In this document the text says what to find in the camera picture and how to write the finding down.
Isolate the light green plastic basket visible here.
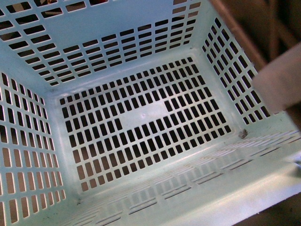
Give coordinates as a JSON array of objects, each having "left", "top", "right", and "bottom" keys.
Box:
[{"left": 0, "top": 0, "right": 301, "bottom": 226}]

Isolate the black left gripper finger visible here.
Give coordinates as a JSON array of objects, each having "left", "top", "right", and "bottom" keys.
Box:
[{"left": 252, "top": 43, "right": 301, "bottom": 129}]

